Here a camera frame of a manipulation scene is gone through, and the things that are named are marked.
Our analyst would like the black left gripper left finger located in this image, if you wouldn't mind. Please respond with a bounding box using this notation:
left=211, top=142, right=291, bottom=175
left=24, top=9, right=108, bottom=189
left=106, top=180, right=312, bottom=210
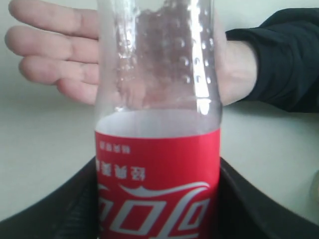
left=0, top=158, right=99, bottom=239

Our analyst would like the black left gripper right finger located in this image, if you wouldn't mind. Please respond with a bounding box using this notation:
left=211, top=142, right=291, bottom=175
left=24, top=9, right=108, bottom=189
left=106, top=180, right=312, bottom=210
left=218, top=159, right=319, bottom=239

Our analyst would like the yellow label bottle red cap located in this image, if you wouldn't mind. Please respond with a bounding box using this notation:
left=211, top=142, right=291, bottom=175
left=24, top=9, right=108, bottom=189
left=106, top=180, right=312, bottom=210
left=310, top=170, right=319, bottom=204

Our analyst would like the clear cola bottle red label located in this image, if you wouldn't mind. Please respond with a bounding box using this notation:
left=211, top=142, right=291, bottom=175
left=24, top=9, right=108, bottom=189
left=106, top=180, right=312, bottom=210
left=95, top=0, right=222, bottom=239

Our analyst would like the person's open hand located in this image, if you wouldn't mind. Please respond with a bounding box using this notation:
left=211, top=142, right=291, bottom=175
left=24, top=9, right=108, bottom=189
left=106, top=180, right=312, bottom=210
left=5, top=0, right=258, bottom=106

